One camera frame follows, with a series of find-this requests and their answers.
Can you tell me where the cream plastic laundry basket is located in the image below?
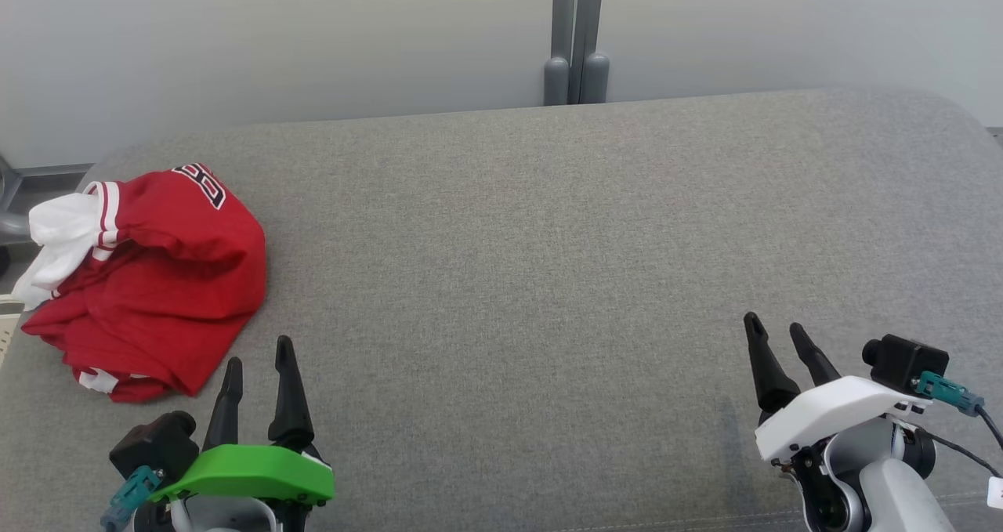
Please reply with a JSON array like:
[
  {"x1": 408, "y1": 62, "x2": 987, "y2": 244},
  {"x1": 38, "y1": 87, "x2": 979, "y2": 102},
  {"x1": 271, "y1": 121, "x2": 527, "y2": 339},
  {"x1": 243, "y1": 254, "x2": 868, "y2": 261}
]
[{"x1": 0, "y1": 299, "x2": 26, "y2": 370}]

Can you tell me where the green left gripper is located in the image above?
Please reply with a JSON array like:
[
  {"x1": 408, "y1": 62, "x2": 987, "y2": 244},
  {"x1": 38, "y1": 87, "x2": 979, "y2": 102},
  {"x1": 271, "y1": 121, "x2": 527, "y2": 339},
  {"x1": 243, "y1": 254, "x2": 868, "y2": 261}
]
[{"x1": 147, "y1": 335, "x2": 336, "y2": 532}]

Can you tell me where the grey metal frame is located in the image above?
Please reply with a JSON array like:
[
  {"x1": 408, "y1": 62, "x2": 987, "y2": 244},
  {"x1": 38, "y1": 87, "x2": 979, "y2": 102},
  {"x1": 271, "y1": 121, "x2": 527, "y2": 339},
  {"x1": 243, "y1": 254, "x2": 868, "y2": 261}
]
[{"x1": 0, "y1": 153, "x2": 96, "y2": 244}]

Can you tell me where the right arm teal-plug cable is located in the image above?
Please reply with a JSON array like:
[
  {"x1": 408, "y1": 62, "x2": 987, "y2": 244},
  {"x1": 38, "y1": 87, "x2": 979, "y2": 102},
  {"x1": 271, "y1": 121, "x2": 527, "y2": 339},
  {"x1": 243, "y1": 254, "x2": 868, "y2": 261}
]
[{"x1": 914, "y1": 370, "x2": 1003, "y2": 480}]

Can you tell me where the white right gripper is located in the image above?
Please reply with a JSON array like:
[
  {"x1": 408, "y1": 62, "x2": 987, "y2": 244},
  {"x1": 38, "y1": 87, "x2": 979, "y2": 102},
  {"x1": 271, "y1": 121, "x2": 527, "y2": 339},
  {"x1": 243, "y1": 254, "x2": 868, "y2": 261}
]
[{"x1": 742, "y1": 312, "x2": 938, "y2": 532}]

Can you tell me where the red Bulls jersey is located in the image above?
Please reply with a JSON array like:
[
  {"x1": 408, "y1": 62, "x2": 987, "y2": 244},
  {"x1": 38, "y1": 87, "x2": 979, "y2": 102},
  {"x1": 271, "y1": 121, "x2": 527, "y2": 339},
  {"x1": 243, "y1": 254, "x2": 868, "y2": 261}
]
[{"x1": 11, "y1": 162, "x2": 268, "y2": 313}]

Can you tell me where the left arm teal-plug cable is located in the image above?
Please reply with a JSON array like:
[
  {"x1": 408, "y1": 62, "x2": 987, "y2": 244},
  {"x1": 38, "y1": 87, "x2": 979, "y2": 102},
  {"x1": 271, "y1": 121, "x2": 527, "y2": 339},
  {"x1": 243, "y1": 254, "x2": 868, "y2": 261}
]
[{"x1": 100, "y1": 465, "x2": 167, "y2": 532}]

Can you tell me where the grey partition post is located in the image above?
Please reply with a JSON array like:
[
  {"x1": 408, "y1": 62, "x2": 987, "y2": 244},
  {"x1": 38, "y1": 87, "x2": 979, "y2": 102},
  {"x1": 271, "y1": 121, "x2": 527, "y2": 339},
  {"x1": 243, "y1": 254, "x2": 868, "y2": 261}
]
[{"x1": 542, "y1": 0, "x2": 611, "y2": 107}]

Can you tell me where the arm teal-plug cable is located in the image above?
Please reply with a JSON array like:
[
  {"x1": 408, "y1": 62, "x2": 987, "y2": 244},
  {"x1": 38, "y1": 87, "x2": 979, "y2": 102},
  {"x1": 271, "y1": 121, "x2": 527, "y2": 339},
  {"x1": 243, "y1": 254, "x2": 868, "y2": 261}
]
[
  {"x1": 914, "y1": 370, "x2": 1003, "y2": 480},
  {"x1": 100, "y1": 465, "x2": 167, "y2": 532}
]

